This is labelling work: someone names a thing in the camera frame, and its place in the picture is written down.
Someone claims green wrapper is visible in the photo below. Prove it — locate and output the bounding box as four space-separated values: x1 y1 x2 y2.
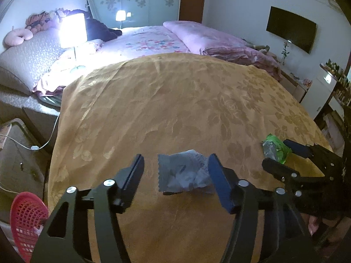
262 134 292 163

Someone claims shelf with bottles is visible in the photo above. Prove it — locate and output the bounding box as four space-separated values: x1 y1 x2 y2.
319 57 351 110

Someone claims white low dresser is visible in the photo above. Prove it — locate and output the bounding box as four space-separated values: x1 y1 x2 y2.
280 68 313 103

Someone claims golden floral bedspread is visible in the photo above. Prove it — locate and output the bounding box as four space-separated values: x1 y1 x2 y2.
47 52 333 263

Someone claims black wall television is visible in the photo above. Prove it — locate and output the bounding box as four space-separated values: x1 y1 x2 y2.
266 5 317 54

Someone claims white table lamp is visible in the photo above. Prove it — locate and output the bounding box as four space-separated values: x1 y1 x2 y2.
59 13 88 73

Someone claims pink plastic basket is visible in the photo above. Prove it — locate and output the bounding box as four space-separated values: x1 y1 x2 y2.
10 192 50 255

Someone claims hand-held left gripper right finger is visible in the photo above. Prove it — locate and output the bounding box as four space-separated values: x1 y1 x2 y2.
208 153 316 263

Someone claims grey upholstered nightstand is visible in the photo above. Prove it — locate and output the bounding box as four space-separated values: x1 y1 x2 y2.
0 118 48 220

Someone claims grey wrapper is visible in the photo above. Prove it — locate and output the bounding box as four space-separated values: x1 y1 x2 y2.
157 149 216 196

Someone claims dark clothing pile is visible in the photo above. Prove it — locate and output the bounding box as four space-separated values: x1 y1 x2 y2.
67 9 122 43

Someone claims pink ruffled pillow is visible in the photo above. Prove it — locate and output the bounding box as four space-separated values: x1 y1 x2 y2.
32 39 106 95

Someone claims pink neck pillow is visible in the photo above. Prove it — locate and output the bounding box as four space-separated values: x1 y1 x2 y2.
5 27 34 46

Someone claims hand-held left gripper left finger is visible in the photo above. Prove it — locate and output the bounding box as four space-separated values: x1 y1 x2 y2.
30 153 145 263

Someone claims brown wooden door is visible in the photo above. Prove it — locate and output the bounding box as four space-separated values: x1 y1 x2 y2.
178 0 207 24

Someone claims pink quilt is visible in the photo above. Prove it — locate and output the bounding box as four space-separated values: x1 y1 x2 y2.
163 20 281 81

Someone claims grey upholstered bed frame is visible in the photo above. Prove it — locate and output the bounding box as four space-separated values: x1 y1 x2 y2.
0 90 62 148

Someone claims white tall cabinet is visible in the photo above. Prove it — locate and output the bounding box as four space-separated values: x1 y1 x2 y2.
313 66 346 121

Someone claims floral pink bedsheet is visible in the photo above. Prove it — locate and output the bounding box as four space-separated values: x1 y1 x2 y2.
95 25 192 61

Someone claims grey headboard cushion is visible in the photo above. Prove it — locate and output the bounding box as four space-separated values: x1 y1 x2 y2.
0 27 69 95

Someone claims small bedside lamp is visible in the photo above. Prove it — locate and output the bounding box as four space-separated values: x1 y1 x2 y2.
115 10 127 29

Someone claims rose in vase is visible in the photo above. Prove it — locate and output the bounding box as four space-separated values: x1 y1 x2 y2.
280 41 291 66

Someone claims white lamp cable with switch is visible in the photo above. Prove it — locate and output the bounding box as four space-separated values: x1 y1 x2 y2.
0 115 61 151

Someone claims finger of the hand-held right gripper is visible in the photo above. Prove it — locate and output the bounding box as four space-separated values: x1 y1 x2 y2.
262 157 305 184
283 139 324 159

